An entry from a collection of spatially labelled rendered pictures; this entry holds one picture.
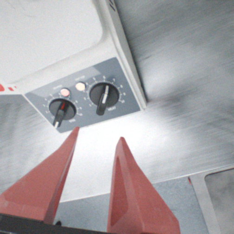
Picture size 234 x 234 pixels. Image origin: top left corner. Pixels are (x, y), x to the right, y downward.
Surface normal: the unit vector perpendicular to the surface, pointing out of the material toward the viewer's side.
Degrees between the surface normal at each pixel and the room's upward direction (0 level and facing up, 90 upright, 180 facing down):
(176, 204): 0
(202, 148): 0
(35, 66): 0
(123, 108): 30
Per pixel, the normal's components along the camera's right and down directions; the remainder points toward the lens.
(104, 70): -0.05, 0.69
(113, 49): -0.24, 0.25
